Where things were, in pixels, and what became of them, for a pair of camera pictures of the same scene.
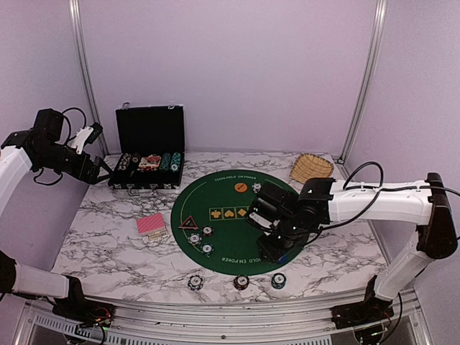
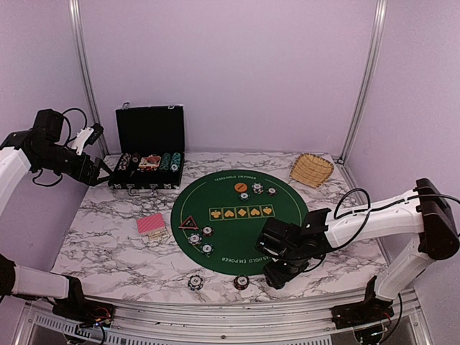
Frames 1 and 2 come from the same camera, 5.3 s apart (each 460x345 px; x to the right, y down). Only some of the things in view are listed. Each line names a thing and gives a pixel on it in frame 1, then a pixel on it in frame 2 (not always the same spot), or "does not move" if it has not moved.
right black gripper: [272, 251] to [277, 279]
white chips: [195, 238] does not move
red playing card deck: [153, 226] does not move
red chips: [208, 231] does not move
